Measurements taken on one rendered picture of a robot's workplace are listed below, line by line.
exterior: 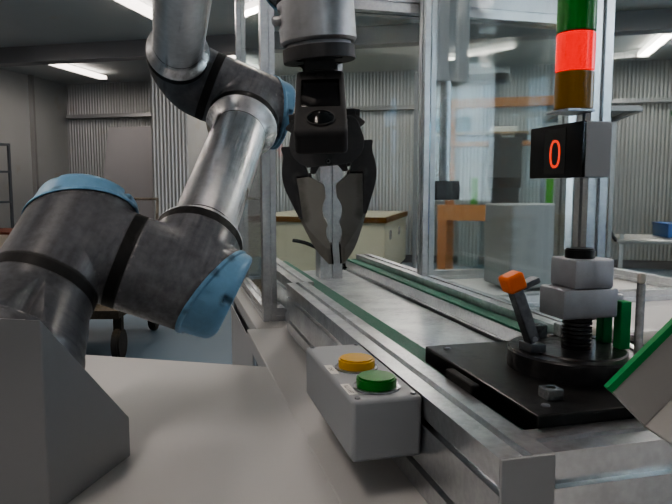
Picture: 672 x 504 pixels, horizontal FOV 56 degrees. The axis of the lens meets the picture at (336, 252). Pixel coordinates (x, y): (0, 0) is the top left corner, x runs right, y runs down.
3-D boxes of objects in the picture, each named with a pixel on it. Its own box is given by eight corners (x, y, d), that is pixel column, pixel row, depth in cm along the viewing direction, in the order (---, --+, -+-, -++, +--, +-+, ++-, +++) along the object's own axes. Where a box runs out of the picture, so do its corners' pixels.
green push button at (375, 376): (363, 403, 60) (363, 382, 60) (351, 390, 64) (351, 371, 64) (402, 399, 61) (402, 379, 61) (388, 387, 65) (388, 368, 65)
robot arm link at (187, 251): (93, 326, 75) (206, 96, 114) (214, 366, 78) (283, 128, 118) (110, 261, 67) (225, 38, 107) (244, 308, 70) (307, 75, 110)
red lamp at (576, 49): (569, 67, 81) (571, 28, 81) (547, 74, 86) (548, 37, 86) (603, 69, 83) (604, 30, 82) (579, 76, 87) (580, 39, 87)
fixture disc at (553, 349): (555, 392, 58) (556, 370, 58) (483, 353, 72) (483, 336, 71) (682, 380, 62) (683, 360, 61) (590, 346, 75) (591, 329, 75)
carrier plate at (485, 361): (537, 439, 52) (537, 414, 52) (424, 362, 75) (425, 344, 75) (768, 413, 58) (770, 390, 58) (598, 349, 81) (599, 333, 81)
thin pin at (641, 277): (637, 360, 61) (641, 273, 61) (631, 358, 62) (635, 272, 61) (644, 360, 62) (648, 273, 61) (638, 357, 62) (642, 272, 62)
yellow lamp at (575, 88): (568, 107, 82) (569, 68, 81) (546, 111, 87) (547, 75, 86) (601, 108, 83) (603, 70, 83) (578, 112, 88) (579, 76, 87)
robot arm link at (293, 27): (355, -11, 58) (266, -3, 58) (359, 41, 59) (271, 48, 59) (351, 7, 65) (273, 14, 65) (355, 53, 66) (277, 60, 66)
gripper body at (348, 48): (363, 167, 69) (354, 53, 67) (369, 169, 61) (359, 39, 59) (293, 173, 69) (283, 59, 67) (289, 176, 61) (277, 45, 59)
